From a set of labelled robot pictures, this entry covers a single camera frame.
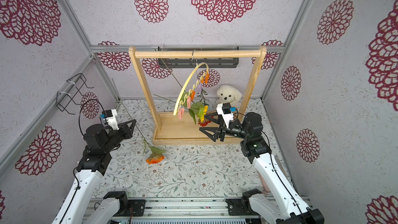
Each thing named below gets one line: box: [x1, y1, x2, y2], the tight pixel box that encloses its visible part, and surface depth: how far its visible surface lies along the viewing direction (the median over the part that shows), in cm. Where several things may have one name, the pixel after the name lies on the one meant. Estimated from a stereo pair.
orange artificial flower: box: [111, 77, 167, 165], surface depth 79 cm
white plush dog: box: [216, 85, 243, 109], surface depth 100 cm
